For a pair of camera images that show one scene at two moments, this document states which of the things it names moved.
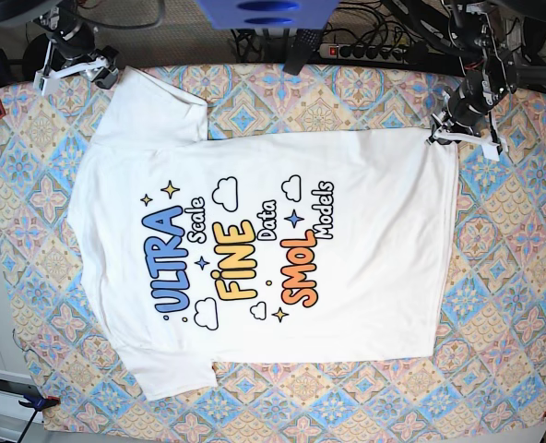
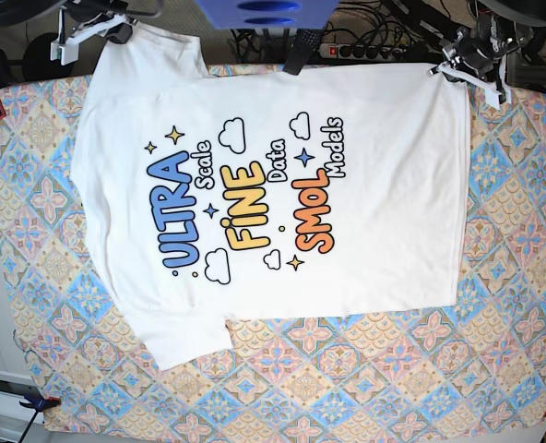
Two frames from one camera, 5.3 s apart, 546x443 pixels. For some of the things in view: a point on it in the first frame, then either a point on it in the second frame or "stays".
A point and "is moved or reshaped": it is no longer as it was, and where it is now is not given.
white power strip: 364,52 stays
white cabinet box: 2,418 stays
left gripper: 468,104 → 480,53
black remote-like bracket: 301,47 stays
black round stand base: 34,56 stays
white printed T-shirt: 325,247 is moved or reshaped
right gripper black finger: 107,77 → 120,33
